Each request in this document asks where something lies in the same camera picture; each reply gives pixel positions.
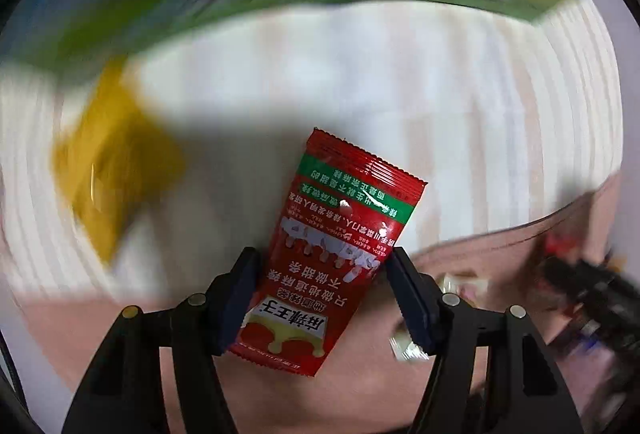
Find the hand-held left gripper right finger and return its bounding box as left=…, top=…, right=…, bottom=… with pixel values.
left=384, top=247, right=584, bottom=434

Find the small yellow snack packet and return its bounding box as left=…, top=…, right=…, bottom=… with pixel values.
left=52, top=56, right=188, bottom=265

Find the long red snack packet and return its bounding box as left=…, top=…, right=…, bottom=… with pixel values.
left=227, top=128, right=428, bottom=379

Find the small red snack packet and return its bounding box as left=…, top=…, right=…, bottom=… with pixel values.
left=542, top=231, right=576, bottom=265

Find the pink striped cat blanket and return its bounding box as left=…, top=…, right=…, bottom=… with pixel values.
left=0, top=0, right=627, bottom=434

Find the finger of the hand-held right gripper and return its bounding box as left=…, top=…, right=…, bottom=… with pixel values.
left=541, top=256, right=640, bottom=312
left=562, top=321, right=640, bottom=372

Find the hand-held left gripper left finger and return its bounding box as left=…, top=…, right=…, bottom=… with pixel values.
left=60, top=247, right=260, bottom=434

